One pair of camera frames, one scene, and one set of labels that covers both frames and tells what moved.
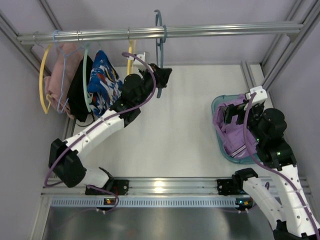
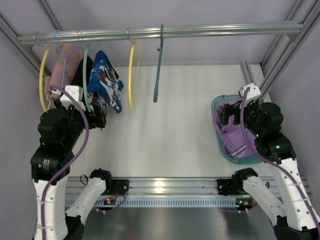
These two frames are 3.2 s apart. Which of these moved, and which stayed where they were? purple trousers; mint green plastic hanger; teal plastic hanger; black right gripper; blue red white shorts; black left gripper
Moved: teal plastic hanger; black left gripper
Stayed: mint green plastic hanger; purple trousers; black right gripper; blue red white shorts
